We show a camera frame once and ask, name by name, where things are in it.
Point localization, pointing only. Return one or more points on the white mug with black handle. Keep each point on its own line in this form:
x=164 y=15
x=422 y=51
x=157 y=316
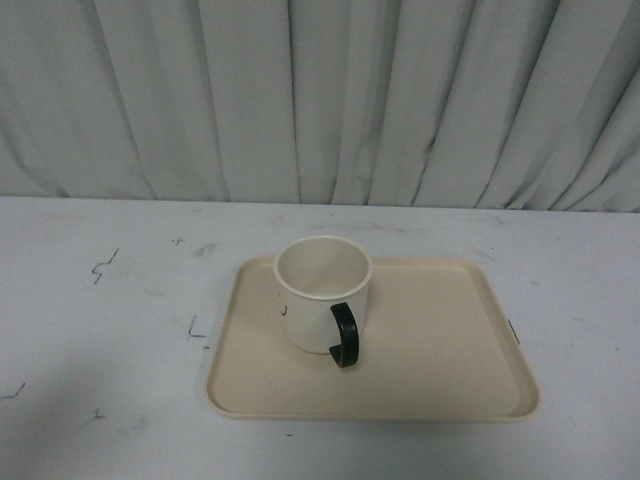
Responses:
x=323 y=286

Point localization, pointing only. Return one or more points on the beige rectangular plastic tray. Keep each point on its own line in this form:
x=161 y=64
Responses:
x=437 y=347

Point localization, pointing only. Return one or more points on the grey pleated curtain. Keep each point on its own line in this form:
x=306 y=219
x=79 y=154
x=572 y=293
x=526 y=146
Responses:
x=471 y=104

